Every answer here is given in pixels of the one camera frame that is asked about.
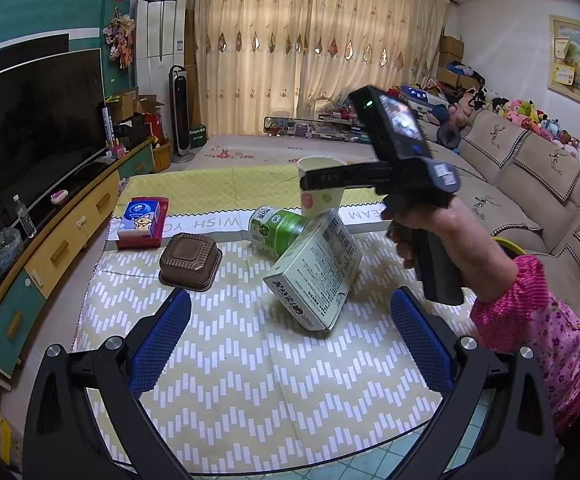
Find pale green cardboard box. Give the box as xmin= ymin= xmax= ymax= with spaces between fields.
xmin=263 ymin=208 xmax=364 ymax=332

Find clear water bottle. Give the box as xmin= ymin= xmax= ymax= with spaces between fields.
xmin=12 ymin=195 xmax=37 ymax=238

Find brown square lidded box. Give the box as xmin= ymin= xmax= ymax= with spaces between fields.
xmin=159 ymin=233 xmax=223 ymax=291

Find yellow round basket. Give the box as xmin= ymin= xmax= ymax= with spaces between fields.
xmin=152 ymin=140 xmax=173 ymax=173

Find low glass table with books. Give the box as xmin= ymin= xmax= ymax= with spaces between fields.
xmin=263 ymin=112 xmax=371 ymax=143

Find pile of plush toys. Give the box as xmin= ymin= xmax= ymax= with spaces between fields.
xmin=420 ymin=85 xmax=580 ymax=161

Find cream paper cup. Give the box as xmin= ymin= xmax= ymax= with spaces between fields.
xmin=296 ymin=156 xmax=348 ymax=219

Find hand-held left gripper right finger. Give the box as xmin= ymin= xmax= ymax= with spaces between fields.
xmin=390 ymin=287 xmax=563 ymax=480

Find cream embroidered curtain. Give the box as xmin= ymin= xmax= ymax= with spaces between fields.
xmin=187 ymin=0 xmax=313 ymax=136
xmin=297 ymin=0 xmax=450 ymax=118

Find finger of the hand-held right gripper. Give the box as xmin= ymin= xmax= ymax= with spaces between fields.
xmin=299 ymin=160 xmax=397 ymax=193

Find red tissue tray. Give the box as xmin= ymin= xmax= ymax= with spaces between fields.
xmin=116 ymin=196 xmax=169 ymax=251

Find stacked brown cardboard boxes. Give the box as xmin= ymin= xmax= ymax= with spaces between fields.
xmin=437 ymin=35 xmax=483 ymax=88

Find beige covered sofa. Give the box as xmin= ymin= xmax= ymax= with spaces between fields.
xmin=415 ymin=110 xmax=580 ymax=341

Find person's right hand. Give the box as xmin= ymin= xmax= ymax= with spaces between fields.
xmin=387 ymin=194 xmax=518 ymax=306

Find open cardboard boxes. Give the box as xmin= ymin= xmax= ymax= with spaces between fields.
xmin=115 ymin=87 xmax=165 ymax=133

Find black flat television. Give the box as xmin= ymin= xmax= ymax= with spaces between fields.
xmin=0 ymin=49 xmax=108 ymax=281

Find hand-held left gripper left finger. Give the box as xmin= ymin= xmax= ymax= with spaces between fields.
xmin=22 ymin=287 xmax=193 ymax=480

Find yellow green television cabinet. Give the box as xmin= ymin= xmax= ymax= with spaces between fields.
xmin=0 ymin=137 xmax=153 ymax=378

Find hanging artificial flower bunch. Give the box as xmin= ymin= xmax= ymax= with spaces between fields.
xmin=102 ymin=7 xmax=136 ymax=68

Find clear plastic bag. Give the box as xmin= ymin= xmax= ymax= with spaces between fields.
xmin=0 ymin=227 xmax=23 ymax=276

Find yellow white zigzag tablecloth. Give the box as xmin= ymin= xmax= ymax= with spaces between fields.
xmin=72 ymin=165 xmax=473 ymax=466

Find black white tower fan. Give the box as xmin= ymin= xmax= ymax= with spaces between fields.
xmin=168 ymin=65 xmax=193 ymax=163

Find blue tissue pack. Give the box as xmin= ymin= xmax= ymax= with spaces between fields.
xmin=119 ymin=201 xmax=158 ymax=236

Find green white plastic bottle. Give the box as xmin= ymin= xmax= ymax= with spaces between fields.
xmin=249 ymin=204 xmax=317 ymax=259

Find pink floral floor mat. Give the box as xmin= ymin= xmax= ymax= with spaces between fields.
xmin=172 ymin=132 xmax=385 ymax=176

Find white standing air conditioner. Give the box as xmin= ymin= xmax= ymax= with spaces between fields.
xmin=136 ymin=0 xmax=188 ymax=101

